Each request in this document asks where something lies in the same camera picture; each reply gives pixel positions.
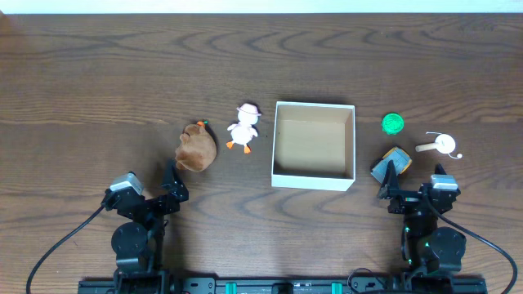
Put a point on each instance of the white cardboard box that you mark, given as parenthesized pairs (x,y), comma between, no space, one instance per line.
(313,146)

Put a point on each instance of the brown plush capybara toy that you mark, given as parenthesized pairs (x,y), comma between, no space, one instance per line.
(197,149)

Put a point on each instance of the black mounting rail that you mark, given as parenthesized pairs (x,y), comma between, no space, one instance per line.
(357,284)

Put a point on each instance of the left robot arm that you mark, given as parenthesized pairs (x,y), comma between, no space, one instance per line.
(138,244)

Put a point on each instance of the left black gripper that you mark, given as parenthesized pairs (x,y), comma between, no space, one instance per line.
(151,203)

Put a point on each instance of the white duck toy pink hat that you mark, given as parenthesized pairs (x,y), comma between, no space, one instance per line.
(244,131)

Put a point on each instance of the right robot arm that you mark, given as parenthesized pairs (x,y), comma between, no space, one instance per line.
(434,253)

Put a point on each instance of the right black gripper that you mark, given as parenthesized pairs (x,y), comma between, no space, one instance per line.
(413,193)

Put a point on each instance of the white wooden pellet drum toy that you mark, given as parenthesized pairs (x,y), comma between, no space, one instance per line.
(443,143)

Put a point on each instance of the green wire ball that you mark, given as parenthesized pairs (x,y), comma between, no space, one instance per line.
(392,123)

